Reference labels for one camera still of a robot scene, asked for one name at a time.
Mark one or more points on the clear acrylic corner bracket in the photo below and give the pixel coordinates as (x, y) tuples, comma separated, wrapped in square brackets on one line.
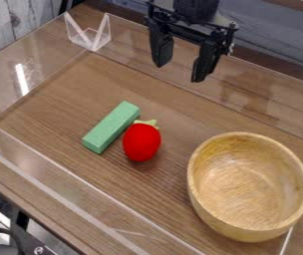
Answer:
[(92, 39)]

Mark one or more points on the red toy strawberry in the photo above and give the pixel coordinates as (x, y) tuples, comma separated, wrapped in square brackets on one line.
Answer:
[(142, 140)]

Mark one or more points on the clear acrylic tray wall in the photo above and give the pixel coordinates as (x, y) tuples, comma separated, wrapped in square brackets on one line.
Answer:
[(94, 222)]

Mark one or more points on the green rectangular block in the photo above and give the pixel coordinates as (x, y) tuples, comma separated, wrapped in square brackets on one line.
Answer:
[(108, 129)]

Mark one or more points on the black table leg bracket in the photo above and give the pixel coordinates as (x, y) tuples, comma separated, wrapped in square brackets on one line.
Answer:
[(31, 245)]

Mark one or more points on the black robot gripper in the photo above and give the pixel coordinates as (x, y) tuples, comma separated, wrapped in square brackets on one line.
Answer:
[(194, 21)]

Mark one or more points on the brown wooden bowl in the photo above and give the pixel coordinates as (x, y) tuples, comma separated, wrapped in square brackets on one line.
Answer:
[(245, 185)]

